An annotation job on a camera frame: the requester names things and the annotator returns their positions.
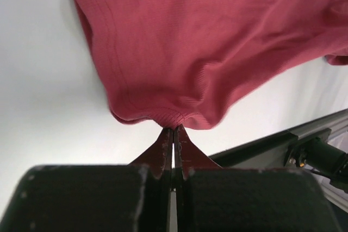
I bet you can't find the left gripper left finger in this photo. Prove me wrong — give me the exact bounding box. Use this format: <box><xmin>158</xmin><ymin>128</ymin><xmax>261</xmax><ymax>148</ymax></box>
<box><xmin>1</xmin><ymin>129</ymin><xmax>173</xmax><ymax>231</ymax></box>

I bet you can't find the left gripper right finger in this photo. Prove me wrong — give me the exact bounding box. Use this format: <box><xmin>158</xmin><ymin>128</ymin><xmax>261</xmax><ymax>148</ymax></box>
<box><xmin>173</xmin><ymin>126</ymin><xmax>341</xmax><ymax>231</ymax></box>

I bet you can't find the pink tank top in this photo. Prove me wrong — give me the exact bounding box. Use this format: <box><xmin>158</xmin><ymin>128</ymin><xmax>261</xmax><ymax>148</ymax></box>
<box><xmin>74</xmin><ymin>0</ymin><xmax>347</xmax><ymax>129</ymax></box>

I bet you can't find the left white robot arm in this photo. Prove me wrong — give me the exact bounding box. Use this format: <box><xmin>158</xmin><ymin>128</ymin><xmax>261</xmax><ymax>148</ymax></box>
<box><xmin>1</xmin><ymin>126</ymin><xmax>347</xmax><ymax>231</ymax></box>

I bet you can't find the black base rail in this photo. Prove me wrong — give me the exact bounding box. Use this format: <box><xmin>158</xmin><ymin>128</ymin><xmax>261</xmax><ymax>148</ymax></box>
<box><xmin>210</xmin><ymin>109</ymin><xmax>347</xmax><ymax>168</ymax></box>

